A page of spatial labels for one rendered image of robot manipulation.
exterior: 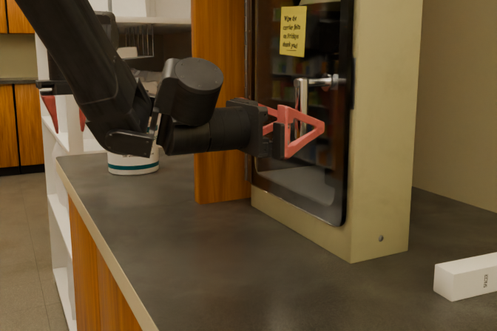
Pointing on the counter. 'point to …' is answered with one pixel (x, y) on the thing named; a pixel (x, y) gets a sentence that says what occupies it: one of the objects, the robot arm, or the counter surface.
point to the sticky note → (293, 30)
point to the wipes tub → (126, 162)
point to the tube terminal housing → (373, 117)
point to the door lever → (302, 84)
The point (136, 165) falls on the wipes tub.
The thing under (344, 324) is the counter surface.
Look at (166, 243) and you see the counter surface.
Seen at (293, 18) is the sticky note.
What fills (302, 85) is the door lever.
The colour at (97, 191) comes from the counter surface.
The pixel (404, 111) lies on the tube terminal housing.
